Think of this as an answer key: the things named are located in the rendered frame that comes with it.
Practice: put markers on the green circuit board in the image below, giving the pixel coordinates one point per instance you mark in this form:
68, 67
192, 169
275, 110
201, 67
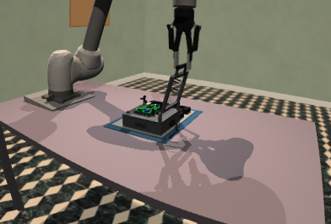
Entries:
148, 108

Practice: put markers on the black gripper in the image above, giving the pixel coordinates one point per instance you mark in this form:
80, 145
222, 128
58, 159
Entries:
183, 24

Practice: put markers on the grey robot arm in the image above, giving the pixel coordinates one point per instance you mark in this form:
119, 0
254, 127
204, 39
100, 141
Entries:
64, 69

